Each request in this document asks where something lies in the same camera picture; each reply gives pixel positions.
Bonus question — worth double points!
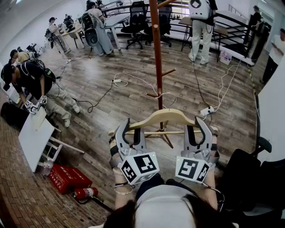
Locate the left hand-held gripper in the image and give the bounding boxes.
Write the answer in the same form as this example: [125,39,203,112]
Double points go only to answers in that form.
[114,118,160,185]

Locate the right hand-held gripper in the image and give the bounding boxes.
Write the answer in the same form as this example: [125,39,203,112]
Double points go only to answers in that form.
[175,116,216,184]

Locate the light wooden hanger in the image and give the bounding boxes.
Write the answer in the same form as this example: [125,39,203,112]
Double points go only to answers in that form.
[108,92,219,136]

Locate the brown wooden coat stand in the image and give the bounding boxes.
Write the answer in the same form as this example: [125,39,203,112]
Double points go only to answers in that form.
[144,0,179,149]

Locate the person's right forearm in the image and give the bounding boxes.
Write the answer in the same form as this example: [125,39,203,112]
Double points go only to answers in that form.
[200,168,220,211]

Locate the person's left forearm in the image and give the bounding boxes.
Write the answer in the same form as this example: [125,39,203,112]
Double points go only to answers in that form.
[112,167,134,211]

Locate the person's right hand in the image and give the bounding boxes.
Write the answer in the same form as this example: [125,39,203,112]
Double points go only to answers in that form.
[210,130,221,165]

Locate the person's left hand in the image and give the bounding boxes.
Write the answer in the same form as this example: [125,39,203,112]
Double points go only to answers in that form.
[108,136,122,170]

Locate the person's dark trousers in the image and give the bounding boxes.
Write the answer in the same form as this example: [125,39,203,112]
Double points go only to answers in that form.
[135,173,196,201]

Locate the silver bangle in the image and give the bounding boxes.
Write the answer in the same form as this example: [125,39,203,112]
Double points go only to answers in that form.
[114,188,134,196]

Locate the black padded chair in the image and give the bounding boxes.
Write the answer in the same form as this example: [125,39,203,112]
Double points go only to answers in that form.
[217,93,285,228]

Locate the red fire extinguisher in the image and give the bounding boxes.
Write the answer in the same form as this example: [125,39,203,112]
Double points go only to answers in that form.
[71,187,99,204]

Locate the red fire extinguisher box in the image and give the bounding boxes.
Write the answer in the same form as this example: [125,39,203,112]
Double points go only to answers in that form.
[48,163,93,195]

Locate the person's white shirt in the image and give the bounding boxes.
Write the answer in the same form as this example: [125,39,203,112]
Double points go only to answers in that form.
[134,184,198,228]

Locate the small white box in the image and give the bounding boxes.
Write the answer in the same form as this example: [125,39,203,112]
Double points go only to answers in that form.
[220,50,232,65]

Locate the clear plastic bottle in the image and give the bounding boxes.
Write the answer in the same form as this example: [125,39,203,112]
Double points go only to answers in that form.
[42,159,54,177]

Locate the white tipped table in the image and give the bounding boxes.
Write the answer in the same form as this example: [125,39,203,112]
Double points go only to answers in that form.
[18,106,86,173]

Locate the brown wooden table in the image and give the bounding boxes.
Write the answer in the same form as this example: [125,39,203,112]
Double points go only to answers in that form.
[178,16,230,63]

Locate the black metal railing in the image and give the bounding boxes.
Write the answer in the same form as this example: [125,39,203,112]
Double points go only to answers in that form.
[99,0,271,59]

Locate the dark tall cabinet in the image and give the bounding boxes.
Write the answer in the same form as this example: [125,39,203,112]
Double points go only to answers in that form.
[251,21,272,63]

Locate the black bag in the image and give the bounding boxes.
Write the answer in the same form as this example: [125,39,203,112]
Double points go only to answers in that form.
[0,102,31,132]

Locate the white desk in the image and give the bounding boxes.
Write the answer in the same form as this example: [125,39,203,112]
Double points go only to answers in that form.
[103,15,131,51]

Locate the light wooden desk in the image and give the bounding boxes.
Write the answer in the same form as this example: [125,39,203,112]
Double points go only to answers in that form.
[60,22,85,49]

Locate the black office chair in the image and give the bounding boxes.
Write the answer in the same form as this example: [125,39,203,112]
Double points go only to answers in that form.
[121,0,149,50]
[144,4,173,48]

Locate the black cable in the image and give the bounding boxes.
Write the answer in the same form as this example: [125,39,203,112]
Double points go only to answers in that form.
[192,62,213,125]
[71,81,114,114]

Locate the white cable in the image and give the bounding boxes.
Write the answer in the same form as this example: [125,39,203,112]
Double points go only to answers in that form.
[112,72,167,110]
[201,57,245,121]

